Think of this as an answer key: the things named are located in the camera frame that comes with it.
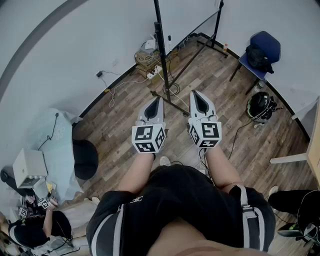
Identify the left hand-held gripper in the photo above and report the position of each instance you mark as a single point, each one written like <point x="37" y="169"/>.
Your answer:
<point x="147" y="137"/>

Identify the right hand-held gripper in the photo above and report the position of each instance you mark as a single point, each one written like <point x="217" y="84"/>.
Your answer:
<point x="210" y="132"/>

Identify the black metal stand frame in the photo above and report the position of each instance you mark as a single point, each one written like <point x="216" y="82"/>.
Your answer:
<point x="163" y="50"/>

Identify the person's left forearm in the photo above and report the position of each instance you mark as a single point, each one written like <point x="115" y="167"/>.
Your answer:
<point x="136" y="172"/>

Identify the person's right forearm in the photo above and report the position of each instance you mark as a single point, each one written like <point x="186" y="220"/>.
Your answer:
<point x="222" y="170"/>

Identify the white power strip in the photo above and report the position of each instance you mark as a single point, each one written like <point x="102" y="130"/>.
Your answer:
<point x="153" y="72"/>

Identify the person's white shoe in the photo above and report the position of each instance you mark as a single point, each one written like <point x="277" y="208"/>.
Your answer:
<point x="165" y="161"/>

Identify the cardboard box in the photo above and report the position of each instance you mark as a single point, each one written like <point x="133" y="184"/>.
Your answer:
<point x="143" y="65"/>

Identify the black green helmet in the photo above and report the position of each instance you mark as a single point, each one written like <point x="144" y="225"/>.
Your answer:
<point x="258" y="105"/>

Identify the clear bottle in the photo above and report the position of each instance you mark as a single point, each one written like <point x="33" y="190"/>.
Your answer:
<point x="260" y="86"/>

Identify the black power adapter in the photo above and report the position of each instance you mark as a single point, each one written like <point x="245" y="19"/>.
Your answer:
<point x="99" y="74"/>

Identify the small orange bottle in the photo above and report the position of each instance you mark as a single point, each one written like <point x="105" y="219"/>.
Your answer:
<point x="225" y="47"/>

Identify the white router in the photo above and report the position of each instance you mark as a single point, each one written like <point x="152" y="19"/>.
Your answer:
<point x="150" y="44"/>

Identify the black bag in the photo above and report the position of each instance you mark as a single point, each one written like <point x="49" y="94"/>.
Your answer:
<point x="258" y="57"/>

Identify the black round stool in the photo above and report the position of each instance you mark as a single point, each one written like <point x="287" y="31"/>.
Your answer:
<point x="85" y="160"/>

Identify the person's black striped shirt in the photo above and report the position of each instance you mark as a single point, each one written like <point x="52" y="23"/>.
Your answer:
<point x="175" y="200"/>

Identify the blue chair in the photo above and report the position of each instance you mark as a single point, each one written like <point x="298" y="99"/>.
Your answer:
<point x="271" y="41"/>

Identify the round table with cloth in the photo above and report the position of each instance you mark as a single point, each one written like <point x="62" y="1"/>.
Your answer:
<point x="57" y="160"/>

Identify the white side panel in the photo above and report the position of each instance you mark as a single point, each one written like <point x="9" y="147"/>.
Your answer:
<point x="308" y="117"/>

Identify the white box appliance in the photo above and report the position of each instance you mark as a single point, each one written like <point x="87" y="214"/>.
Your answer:
<point x="28" y="165"/>

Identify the white wall socket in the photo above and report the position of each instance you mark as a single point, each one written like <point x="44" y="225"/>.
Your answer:
<point x="115" y="62"/>

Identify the wooden desk white frame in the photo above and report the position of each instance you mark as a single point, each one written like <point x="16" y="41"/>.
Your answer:
<point x="314" y="160"/>

